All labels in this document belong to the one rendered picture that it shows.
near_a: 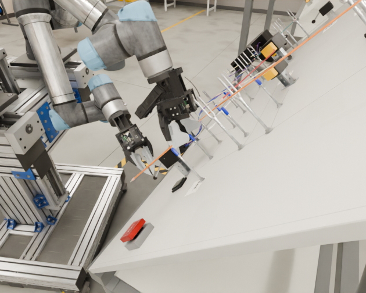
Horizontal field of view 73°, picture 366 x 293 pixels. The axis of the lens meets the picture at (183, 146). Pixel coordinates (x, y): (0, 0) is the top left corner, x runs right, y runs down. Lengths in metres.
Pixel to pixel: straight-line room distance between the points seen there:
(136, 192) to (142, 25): 1.67
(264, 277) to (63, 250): 1.18
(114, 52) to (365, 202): 0.53
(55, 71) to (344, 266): 0.96
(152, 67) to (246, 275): 0.67
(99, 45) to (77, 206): 1.39
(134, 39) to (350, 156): 0.47
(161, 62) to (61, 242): 1.37
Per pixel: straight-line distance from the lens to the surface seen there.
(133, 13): 0.59
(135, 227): 0.56
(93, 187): 1.94
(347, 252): 0.79
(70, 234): 1.75
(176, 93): 0.60
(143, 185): 2.15
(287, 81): 0.69
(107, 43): 0.61
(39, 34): 0.93
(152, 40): 0.59
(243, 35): 1.48
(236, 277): 0.87
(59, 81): 0.91
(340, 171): 0.27
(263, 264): 0.91
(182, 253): 0.37
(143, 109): 0.65
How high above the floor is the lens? 1.59
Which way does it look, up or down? 40 degrees down
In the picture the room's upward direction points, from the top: straight up
